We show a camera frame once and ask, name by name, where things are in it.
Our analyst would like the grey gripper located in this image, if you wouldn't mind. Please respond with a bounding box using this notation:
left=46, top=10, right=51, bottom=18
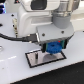
left=36, top=24, right=74, bottom=52

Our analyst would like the beige electrical connector block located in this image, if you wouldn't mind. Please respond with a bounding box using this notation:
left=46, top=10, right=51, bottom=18
left=12, top=18, right=17, bottom=30

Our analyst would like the metal peg base plate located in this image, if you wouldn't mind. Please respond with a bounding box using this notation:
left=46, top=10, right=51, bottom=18
left=26, top=49, right=66, bottom=68

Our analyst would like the blue plastic gear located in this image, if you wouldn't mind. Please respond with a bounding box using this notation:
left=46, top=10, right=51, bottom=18
left=46, top=42, right=62, bottom=54

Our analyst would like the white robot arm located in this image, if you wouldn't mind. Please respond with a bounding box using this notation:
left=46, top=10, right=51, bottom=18
left=17, top=0, right=74, bottom=52

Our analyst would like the black cable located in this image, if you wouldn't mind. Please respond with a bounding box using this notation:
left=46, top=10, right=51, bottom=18
left=0, top=32, right=38, bottom=43

